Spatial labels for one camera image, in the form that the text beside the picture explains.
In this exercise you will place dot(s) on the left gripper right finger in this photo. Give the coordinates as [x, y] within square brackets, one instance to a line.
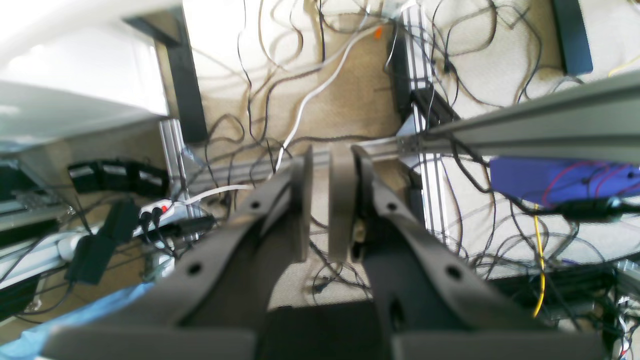
[417, 282]

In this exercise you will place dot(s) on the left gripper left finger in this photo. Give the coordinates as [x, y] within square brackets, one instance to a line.
[228, 280]

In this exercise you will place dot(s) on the white power strip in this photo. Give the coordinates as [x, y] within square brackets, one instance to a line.
[169, 209]

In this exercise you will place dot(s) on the black power adapter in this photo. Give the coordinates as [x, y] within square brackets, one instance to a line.
[94, 251]

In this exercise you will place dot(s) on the blue electronics box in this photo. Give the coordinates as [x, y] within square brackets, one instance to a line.
[549, 182]

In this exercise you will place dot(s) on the black table leg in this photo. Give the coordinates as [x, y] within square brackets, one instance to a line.
[171, 41]

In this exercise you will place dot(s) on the silver aluminium frame rail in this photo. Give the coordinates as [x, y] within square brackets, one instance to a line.
[596, 121]

